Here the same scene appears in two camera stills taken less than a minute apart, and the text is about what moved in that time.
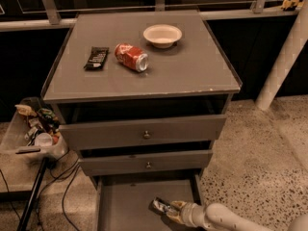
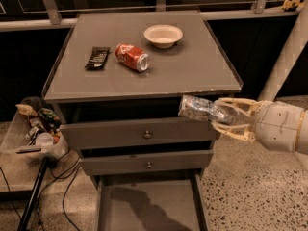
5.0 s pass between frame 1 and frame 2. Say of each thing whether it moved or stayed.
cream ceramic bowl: stayed
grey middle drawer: stayed
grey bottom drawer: stayed
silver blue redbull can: moved
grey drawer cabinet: stayed
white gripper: moved
